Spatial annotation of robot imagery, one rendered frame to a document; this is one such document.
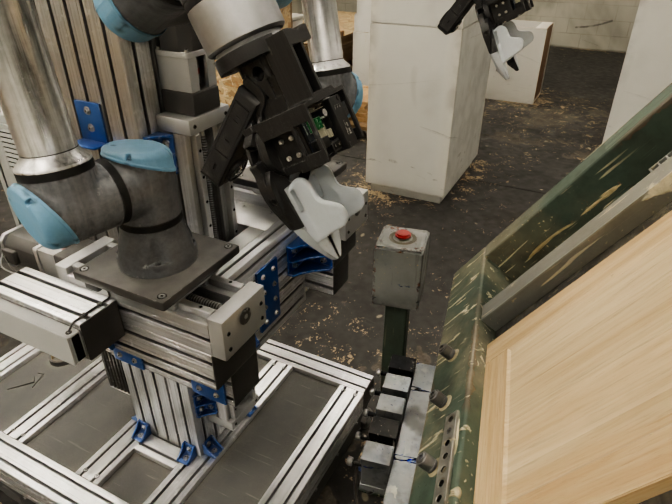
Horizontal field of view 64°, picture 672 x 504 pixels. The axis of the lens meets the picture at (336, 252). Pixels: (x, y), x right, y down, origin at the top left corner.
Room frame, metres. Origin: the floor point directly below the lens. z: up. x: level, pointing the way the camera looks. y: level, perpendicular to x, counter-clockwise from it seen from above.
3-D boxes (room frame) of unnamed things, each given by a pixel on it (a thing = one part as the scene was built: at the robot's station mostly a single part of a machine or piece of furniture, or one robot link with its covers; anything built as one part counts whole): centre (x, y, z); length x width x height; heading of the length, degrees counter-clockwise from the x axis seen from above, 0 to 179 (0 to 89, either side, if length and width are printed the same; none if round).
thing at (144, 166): (0.89, 0.35, 1.20); 0.13 x 0.12 x 0.14; 139
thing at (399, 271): (1.16, -0.16, 0.84); 0.12 x 0.12 x 0.18; 73
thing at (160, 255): (0.90, 0.35, 1.09); 0.15 x 0.15 x 0.10
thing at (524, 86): (5.84, -1.85, 0.36); 0.58 x 0.45 x 0.72; 63
